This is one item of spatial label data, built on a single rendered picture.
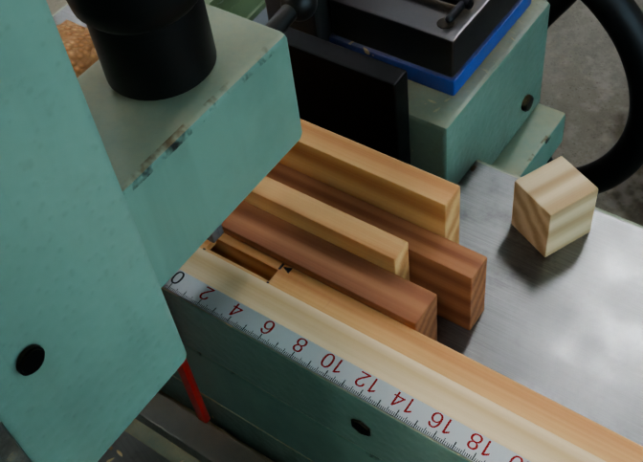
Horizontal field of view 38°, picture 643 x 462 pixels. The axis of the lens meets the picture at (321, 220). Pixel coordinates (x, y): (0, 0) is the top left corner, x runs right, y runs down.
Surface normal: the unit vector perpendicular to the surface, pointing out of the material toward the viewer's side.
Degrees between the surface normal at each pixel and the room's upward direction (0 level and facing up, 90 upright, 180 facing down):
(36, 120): 90
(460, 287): 90
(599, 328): 0
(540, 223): 90
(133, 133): 0
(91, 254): 90
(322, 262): 0
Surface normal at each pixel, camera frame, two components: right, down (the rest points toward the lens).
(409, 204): -0.57, 0.66
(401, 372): -0.10, -0.64
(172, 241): 0.82, 0.39
